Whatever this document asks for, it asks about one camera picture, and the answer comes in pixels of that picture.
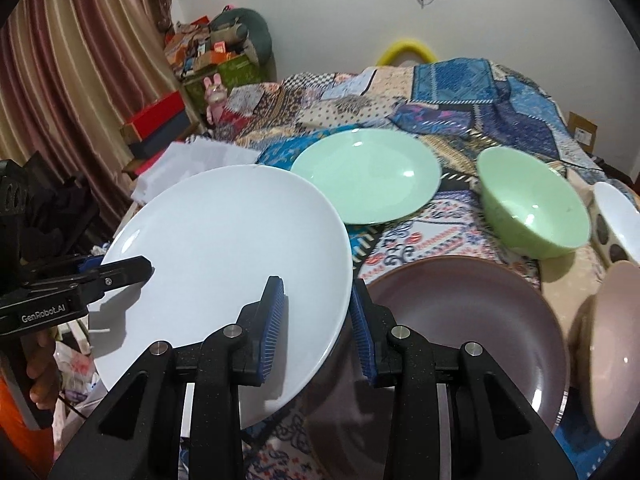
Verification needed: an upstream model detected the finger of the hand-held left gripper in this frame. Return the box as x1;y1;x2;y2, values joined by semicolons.
85;255;153;307
20;253;105;288

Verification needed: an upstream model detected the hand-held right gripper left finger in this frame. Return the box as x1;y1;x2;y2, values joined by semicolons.
47;275;288;480

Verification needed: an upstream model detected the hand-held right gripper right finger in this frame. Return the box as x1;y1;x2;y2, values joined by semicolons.
349;277;581;480

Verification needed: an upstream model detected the mauve plate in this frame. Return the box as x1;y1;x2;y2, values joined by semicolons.
300;255;571;480

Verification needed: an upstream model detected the white plate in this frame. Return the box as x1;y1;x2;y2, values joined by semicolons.
89;164;355;430

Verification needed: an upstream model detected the green plate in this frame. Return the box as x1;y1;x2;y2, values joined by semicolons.
290;128;443;226

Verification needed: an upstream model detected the green bowl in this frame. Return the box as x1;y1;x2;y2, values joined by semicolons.
476;146;592;261

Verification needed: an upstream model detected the person's left hand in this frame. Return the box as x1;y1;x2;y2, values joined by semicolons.
22;327;61;402

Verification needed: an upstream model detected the dark cloth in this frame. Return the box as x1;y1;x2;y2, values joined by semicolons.
20;152;113;263

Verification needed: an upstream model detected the clear plastic bag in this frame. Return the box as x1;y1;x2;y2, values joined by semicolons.
54;337;103;407

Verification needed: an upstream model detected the white cloth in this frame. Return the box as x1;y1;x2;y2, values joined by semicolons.
132;141;262;206

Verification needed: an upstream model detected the dark blue box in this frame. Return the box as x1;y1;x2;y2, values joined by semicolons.
132;110;201;159

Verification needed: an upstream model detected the red box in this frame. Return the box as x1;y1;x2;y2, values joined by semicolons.
125;91;188;142

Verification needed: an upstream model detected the pink bunny toy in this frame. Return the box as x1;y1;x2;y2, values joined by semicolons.
202;74;231;123

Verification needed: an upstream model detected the striped curtain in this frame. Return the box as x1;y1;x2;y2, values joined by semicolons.
0;0;176;221

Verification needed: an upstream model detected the pile of small boxes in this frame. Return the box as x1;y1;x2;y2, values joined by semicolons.
162;17;251;78

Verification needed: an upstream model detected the green box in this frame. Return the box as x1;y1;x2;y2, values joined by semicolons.
181;55;266;106

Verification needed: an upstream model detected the patchwork blanket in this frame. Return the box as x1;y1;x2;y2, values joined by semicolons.
185;57;640;480

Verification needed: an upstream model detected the pink bowl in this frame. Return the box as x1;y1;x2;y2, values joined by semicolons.
570;260;640;441

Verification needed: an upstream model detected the grey-green cushion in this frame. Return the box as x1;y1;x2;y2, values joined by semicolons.
210;8;273;68

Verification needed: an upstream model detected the white patterned bowl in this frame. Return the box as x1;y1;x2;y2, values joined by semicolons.
590;181;640;268

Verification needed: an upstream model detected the cardboard box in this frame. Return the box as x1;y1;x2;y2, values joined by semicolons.
566;111;599;154

